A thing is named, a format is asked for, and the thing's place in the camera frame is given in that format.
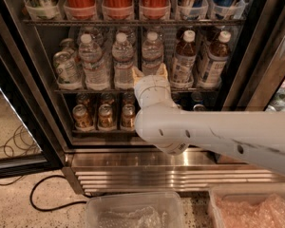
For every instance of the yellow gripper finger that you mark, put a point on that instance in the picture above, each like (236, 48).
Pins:
(137, 74)
(162, 71)

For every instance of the clear water bottle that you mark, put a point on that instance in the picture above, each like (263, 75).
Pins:
(123, 59)
(152, 53)
(94, 64)

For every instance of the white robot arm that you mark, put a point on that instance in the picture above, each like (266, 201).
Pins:
(255, 137)

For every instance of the brown tea bottle left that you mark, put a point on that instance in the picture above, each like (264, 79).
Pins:
(183, 60)

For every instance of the brown tea bottle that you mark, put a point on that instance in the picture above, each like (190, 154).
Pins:
(212, 60)
(183, 60)

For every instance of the gold can front middle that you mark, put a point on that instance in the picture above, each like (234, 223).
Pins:
(105, 117)

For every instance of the gold can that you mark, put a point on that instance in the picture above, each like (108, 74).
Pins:
(105, 117)
(83, 120)
(128, 116)

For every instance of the brown tea bottle right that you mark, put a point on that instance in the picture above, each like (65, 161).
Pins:
(212, 60)

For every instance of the stainless steel fridge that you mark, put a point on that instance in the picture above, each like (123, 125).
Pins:
(119, 160)

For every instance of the red cola can middle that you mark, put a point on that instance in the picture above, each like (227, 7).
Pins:
(117, 9)

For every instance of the red cola can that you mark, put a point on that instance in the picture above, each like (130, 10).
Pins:
(154, 9)
(80, 9)
(117, 9)

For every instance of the glass fridge door right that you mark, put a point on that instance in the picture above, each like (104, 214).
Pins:
(257, 66)

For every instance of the black fridge door left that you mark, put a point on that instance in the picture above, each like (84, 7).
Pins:
(26, 100)

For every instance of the gold can front right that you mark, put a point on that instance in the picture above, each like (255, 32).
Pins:
(128, 116)

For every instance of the blue can front right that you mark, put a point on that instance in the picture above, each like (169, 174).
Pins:
(199, 107)

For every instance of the red cola can right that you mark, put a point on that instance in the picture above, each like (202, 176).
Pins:
(154, 9)

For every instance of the silver green can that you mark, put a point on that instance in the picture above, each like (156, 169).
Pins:
(68, 74)

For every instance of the gold can front left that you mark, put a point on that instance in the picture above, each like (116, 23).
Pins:
(83, 120)

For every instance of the blue orange can left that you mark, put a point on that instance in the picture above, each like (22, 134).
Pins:
(190, 10)

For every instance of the red cola can left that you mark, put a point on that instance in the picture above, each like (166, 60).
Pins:
(80, 9)

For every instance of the silver can top left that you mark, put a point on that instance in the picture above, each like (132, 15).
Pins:
(43, 9)

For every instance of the clear plastic bin left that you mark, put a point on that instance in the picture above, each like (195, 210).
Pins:
(167, 201)

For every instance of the clear plastic bin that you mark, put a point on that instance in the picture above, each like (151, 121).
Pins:
(167, 201)
(253, 193)

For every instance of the clear bubble wrap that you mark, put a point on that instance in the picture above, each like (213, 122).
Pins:
(147, 217)

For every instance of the clear plastic bin right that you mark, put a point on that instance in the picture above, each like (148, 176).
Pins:
(253, 193)

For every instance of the pink bubble wrap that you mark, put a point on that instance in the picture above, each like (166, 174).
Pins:
(270, 213)

